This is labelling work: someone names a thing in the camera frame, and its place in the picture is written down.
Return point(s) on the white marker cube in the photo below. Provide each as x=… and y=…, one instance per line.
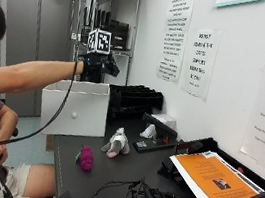
x=99, y=41

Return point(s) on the black equipment box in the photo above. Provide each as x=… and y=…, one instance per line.
x=118, y=35

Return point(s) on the black file organizer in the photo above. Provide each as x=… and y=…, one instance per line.
x=132, y=100

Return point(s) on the white drawer box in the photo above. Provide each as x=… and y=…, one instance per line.
x=80, y=111

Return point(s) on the small white object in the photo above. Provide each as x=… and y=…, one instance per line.
x=149, y=132

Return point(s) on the small white box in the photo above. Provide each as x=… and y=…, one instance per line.
x=166, y=120

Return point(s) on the grey plush toy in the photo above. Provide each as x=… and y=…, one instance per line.
x=117, y=143

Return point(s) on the flat black device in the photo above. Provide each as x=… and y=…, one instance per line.
x=152, y=145

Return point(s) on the purple grape toy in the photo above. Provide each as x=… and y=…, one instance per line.
x=86, y=159

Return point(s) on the grey metal cabinet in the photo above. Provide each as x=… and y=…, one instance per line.
x=22, y=27

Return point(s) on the stack of white papers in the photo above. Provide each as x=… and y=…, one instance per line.
x=192, y=192

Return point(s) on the orange paper sheet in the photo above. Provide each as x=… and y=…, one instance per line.
x=214, y=179

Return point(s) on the tall printed wall notice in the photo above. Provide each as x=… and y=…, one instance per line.
x=175, y=35

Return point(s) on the short printed wall notice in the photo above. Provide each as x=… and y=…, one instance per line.
x=199, y=64

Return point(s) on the teal-edged wall sheet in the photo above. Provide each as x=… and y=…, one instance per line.
x=236, y=0

